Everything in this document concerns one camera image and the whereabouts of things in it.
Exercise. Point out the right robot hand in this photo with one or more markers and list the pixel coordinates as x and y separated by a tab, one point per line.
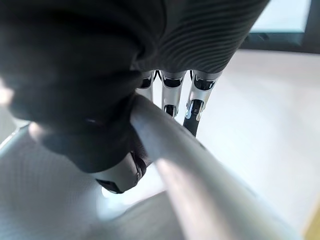
75	62

